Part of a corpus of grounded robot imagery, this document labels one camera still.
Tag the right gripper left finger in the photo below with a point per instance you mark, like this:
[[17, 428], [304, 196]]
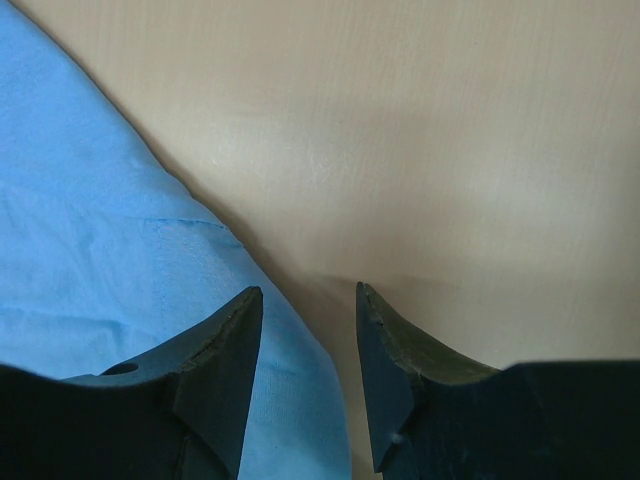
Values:
[[177, 411]]

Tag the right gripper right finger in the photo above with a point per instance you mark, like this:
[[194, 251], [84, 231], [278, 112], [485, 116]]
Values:
[[434, 413]]

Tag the light blue long sleeve shirt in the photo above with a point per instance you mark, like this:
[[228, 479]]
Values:
[[104, 255]]

